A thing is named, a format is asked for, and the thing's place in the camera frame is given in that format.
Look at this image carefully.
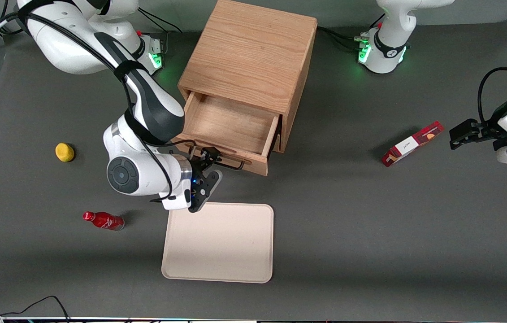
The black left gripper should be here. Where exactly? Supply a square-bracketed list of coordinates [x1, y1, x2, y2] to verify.
[450, 119, 507, 151]

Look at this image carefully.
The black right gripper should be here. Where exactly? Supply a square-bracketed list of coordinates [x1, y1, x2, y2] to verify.
[189, 147, 222, 214]

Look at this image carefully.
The black metal drawer handle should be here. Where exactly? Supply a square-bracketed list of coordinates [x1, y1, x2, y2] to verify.
[189, 143, 246, 171]

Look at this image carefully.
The light wooden drawer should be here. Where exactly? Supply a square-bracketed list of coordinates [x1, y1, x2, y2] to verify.
[173, 91, 282, 176]

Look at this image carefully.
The wooden drawer cabinet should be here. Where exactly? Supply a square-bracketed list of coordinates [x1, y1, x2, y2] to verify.
[177, 0, 318, 153]

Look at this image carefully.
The cream plastic tray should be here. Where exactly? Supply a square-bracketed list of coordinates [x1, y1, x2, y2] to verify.
[161, 203, 274, 284]

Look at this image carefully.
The red tartan shortbread box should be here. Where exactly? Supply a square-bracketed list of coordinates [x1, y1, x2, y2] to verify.
[381, 121, 445, 167]

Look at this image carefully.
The red soda bottle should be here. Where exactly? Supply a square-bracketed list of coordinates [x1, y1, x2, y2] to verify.
[83, 211, 125, 231]

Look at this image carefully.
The yellow lemon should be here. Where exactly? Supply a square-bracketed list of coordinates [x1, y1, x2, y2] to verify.
[55, 143, 75, 162]

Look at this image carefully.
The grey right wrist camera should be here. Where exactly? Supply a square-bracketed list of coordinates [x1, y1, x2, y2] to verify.
[208, 170, 224, 191]

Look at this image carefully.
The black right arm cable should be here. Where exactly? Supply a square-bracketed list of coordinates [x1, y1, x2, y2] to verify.
[0, 0, 200, 202]

